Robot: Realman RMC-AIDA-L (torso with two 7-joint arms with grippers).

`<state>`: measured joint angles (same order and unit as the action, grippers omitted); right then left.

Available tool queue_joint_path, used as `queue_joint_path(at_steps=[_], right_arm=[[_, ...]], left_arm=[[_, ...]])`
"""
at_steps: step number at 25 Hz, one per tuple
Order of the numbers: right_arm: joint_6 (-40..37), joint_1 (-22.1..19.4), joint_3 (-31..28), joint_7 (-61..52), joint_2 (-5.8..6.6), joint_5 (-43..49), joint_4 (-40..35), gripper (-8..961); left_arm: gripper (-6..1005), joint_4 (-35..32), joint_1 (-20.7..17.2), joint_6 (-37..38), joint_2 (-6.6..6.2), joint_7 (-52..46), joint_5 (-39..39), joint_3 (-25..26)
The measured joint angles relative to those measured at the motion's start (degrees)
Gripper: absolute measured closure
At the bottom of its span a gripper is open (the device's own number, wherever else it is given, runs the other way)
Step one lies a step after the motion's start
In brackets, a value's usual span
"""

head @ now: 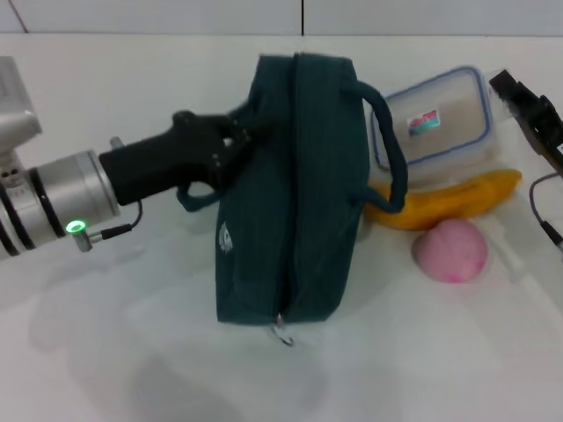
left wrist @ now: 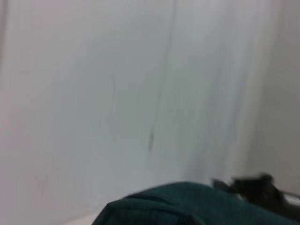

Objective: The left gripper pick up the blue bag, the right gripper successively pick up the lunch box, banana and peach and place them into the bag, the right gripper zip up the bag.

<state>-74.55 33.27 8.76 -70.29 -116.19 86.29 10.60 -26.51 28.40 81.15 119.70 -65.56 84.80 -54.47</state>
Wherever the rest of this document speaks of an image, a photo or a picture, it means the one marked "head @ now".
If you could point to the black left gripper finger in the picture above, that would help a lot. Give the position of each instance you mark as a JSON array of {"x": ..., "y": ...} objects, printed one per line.
[
  {"x": 233, "y": 158},
  {"x": 244, "y": 125}
]

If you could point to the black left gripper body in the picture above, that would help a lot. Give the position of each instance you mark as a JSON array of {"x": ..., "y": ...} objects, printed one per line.
[{"x": 163, "y": 162}]

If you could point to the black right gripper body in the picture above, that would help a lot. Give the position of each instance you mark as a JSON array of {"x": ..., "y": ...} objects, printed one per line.
[{"x": 550, "y": 151}]

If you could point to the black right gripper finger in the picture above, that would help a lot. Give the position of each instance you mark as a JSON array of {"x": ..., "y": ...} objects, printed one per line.
[{"x": 532, "y": 107}]

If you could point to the dark blue fabric lunch bag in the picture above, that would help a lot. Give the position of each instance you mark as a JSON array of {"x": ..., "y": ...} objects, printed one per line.
[{"x": 299, "y": 198}]

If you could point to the clear blue-rimmed food container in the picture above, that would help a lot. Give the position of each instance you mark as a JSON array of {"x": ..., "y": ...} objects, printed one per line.
[{"x": 448, "y": 132}]

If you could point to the yellow banana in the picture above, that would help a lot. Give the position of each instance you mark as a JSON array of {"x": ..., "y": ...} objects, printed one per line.
[{"x": 440, "y": 206}]

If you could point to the pink peach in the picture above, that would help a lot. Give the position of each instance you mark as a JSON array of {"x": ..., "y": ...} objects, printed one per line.
[{"x": 451, "y": 252}]

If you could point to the white tablecloth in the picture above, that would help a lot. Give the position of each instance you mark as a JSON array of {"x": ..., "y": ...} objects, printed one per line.
[{"x": 176, "y": 307}]

